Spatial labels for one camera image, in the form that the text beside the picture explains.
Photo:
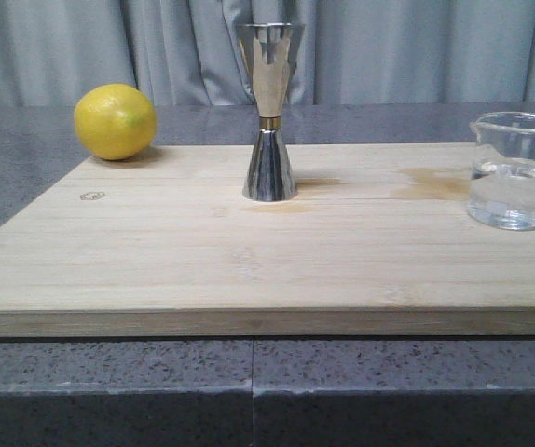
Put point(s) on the steel double jigger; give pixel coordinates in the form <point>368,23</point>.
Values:
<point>269,53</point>

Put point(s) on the clear glass beaker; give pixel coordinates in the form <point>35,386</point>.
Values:
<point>502,185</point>

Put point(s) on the light wooden cutting board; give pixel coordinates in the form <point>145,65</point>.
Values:
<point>376,242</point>

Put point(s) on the yellow lemon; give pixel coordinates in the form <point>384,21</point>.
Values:
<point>115,121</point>

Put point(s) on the grey curtain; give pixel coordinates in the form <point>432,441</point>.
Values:
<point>186,52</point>

